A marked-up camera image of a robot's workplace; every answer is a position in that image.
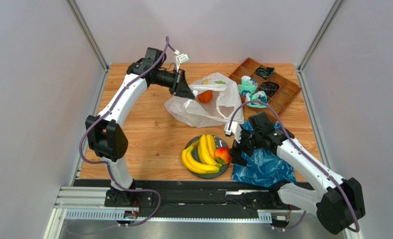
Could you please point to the white plastic bag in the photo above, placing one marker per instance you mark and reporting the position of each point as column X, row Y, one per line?
column 226, row 99

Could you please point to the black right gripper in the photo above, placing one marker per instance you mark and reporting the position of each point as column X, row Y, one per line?
column 242, row 145

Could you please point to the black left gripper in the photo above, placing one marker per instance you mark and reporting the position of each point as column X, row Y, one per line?
column 183, row 89

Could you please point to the teal white sock lower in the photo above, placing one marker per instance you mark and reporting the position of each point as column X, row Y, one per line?
column 256, row 100

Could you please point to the teal white sock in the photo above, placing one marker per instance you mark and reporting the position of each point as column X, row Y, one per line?
column 256, row 100
column 247, row 85

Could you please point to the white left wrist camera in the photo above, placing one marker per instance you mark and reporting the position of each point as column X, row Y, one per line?
column 180, row 58

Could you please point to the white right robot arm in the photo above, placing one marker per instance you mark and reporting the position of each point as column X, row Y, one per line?
column 337, row 202

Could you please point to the orange fake bell pepper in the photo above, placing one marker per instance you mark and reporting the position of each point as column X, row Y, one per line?
column 205, row 97

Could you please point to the black rolled sock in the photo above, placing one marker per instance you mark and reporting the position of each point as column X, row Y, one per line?
column 270, row 88

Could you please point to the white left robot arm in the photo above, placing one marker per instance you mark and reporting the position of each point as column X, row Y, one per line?
column 104, row 132

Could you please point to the brown compartment tray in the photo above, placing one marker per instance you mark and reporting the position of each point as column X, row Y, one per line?
column 282, row 99

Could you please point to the teal white sock upper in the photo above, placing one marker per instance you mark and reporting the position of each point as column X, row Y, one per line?
column 247, row 85

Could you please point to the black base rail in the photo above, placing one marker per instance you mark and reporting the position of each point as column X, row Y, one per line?
column 194, row 199

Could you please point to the blue patterned cloth bag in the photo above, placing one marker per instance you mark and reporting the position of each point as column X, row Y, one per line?
column 263, row 169

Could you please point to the dark blue ceramic plate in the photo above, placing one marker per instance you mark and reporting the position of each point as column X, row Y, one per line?
column 219, row 143

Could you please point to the dark rolled sock upper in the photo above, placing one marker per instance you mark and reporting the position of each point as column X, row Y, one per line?
column 265, row 72

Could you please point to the yellow fake banana bunch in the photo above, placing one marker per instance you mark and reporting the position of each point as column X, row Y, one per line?
column 194, row 166

